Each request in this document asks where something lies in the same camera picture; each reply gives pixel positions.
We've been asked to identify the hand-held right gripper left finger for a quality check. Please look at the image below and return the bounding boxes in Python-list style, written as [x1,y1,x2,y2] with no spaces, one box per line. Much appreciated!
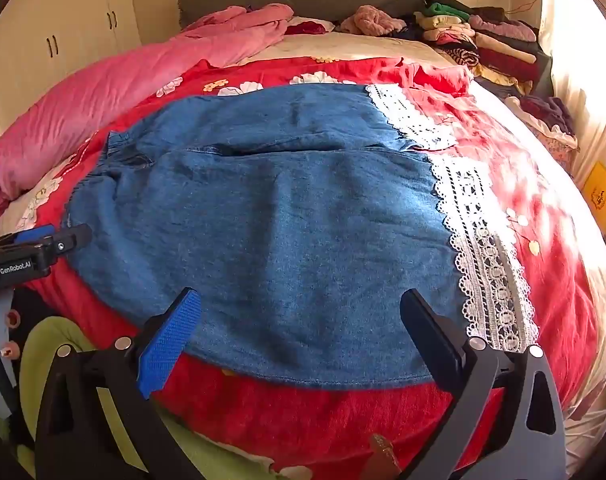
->
[35,287,206,480]

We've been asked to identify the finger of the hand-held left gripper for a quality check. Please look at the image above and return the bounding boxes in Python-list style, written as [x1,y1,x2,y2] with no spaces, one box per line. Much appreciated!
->
[0,224,58,258]
[45,224,94,261]

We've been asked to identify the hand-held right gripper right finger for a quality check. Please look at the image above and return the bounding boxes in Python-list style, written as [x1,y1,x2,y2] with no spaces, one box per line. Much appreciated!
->
[399,288,566,480]

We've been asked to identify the blue denim dress lace trim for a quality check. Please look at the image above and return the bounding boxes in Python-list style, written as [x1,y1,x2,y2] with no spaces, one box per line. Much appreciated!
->
[62,82,540,391]

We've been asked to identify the person's left hand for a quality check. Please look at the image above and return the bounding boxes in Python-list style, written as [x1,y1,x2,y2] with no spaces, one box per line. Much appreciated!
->
[0,310,22,360]

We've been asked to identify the person's green clothing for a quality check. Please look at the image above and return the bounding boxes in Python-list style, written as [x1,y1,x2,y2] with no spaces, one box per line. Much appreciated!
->
[0,316,284,480]

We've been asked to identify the red floral blanket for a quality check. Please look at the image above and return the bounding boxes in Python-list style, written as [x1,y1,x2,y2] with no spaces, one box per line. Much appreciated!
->
[0,55,599,480]

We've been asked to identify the pink quilt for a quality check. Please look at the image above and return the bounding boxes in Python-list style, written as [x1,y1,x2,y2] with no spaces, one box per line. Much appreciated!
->
[0,4,296,231]

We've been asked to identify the cream wardrobe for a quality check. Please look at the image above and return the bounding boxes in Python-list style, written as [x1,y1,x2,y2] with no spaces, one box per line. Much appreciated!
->
[0,0,142,131]

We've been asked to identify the yellow box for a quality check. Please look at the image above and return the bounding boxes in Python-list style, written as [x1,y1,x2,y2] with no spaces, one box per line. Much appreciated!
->
[580,161,606,231]

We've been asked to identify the pile of folded clothes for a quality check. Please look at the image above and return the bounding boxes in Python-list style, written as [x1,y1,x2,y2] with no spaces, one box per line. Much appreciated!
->
[415,0,579,161]

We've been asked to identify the dark red cloth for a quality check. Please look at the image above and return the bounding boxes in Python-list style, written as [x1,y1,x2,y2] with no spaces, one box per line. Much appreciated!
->
[285,16,336,36]

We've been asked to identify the pink fuzzy garment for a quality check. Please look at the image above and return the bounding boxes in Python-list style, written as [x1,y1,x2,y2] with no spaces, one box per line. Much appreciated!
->
[339,5,408,37]

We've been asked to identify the white curtain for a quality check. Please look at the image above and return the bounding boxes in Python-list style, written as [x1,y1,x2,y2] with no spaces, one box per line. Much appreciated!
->
[538,0,606,176]

